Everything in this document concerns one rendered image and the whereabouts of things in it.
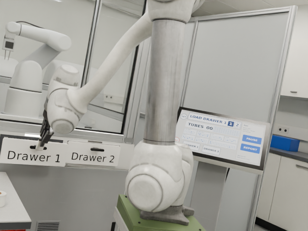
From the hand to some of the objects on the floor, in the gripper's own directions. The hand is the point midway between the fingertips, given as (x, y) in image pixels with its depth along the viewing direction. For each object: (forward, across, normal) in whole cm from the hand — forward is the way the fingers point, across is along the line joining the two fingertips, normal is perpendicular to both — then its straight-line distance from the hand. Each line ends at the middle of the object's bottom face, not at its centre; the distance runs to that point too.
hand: (41, 144), depth 155 cm
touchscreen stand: (+71, -61, -92) cm, 131 cm away
